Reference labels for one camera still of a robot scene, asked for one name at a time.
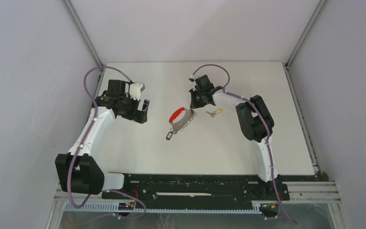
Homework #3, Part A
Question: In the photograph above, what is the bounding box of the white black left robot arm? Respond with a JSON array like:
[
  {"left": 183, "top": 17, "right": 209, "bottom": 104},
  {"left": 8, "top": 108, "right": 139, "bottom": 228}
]
[{"left": 55, "top": 80, "right": 150, "bottom": 199}]

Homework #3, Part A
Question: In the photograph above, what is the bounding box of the red-handled metal key holder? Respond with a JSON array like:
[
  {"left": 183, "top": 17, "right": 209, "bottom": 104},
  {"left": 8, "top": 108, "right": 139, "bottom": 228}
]
[{"left": 168, "top": 107, "right": 197, "bottom": 135}]

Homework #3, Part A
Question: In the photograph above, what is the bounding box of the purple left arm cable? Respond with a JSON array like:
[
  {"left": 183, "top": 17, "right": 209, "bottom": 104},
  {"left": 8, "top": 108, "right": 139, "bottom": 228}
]
[{"left": 67, "top": 65, "right": 147, "bottom": 220}]

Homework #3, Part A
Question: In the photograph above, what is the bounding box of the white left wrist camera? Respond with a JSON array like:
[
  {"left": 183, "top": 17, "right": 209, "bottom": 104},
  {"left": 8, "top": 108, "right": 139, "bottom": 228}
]
[{"left": 128, "top": 82, "right": 145, "bottom": 101}]

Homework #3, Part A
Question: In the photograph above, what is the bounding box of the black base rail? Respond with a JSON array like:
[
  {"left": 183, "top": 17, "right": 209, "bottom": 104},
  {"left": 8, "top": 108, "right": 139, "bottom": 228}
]
[{"left": 101, "top": 173, "right": 290, "bottom": 210}]

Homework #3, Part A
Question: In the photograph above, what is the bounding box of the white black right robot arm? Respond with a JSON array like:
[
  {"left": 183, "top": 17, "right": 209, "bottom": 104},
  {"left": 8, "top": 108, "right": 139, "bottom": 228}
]
[{"left": 189, "top": 75, "right": 279, "bottom": 199}]

